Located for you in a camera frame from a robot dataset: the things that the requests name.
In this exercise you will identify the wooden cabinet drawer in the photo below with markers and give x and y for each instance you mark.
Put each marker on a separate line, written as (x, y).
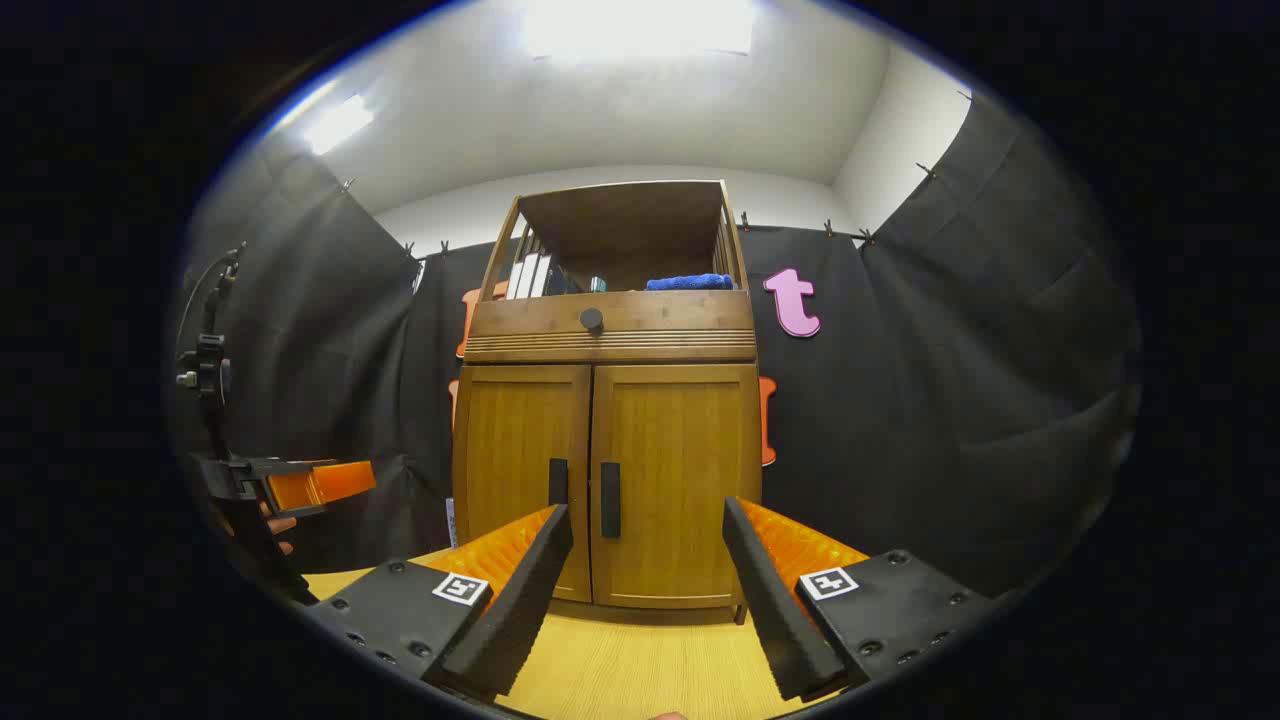
(680, 315)

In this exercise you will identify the black backdrop cloth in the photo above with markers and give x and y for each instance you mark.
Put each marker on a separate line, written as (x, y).
(950, 400)

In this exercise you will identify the blue towel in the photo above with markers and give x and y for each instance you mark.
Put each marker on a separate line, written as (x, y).
(690, 282)

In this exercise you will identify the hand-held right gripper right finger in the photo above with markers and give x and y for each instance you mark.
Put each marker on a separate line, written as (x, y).
(775, 620)

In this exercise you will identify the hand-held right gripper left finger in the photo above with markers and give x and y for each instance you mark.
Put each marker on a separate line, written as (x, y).
(520, 610)

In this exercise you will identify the round black drawer knob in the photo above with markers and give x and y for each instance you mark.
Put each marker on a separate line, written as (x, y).
(592, 320)

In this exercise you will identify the wooden shoe cabinet door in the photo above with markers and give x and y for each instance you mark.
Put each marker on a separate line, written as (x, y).
(680, 450)
(510, 450)

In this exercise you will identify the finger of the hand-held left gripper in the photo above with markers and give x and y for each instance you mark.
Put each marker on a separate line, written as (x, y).
(320, 484)

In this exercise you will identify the wooden double-door shoe cabinet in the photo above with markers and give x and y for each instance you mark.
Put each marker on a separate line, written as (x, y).
(625, 215)

